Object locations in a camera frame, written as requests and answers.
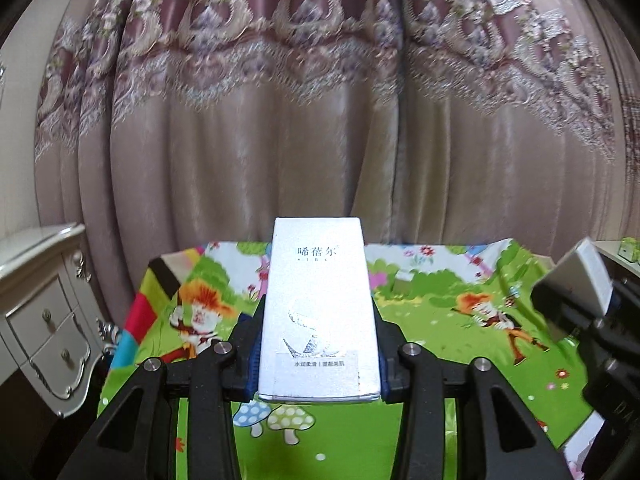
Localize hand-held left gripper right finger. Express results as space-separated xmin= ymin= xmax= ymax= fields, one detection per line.
xmin=372 ymin=300 xmax=573 ymax=480

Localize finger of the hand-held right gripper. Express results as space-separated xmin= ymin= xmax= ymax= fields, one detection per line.
xmin=587 ymin=277 xmax=640 ymax=346

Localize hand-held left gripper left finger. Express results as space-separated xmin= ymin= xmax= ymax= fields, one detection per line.
xmin=57 ymin=300 xmax=266 ymax=480

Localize grey white box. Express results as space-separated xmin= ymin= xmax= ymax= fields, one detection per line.
xmin=530 ymin=238 xmax=617 ymax=343

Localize tall silver white box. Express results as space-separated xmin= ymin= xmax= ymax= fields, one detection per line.
xmin=257 ymin=216 xmax=382 ymax=405

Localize white side table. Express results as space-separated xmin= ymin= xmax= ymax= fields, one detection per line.
xmin=592 ymin=239 xmax=640 ymax=281

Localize cartoon printed green blanket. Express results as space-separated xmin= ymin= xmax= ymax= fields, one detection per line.
xmin=97 ymin=237 xmax=608 ymax=480

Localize white carved nightstand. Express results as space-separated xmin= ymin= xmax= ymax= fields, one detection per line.
xmin=0 ymin=222 xmax=121 ymax=418

